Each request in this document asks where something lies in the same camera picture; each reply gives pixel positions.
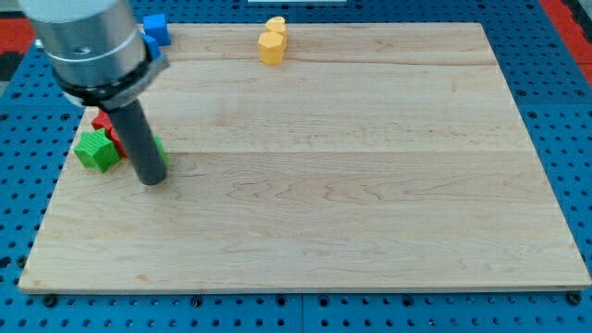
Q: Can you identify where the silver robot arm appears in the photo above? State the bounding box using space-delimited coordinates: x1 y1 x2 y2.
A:
18 0 169 112

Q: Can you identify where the yellow hexagon block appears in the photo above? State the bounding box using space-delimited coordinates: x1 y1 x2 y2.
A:
258 31 285 66

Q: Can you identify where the yellow heart block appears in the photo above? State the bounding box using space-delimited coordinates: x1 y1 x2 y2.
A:
265 16 288 50

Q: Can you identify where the wooden board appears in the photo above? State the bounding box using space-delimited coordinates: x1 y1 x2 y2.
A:
19 23 591 295

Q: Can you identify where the green block behind rod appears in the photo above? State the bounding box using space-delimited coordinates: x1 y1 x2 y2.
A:
154 136 169 166

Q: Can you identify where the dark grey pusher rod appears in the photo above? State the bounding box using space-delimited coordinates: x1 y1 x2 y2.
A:
106 100 167 186

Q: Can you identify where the red block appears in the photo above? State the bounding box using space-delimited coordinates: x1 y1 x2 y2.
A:
91 109 128 158

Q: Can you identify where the blue cube block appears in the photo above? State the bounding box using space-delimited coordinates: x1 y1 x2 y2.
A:
142 13 171 46

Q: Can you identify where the green star block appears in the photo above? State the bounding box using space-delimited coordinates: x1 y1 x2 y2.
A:
74 129 121 173

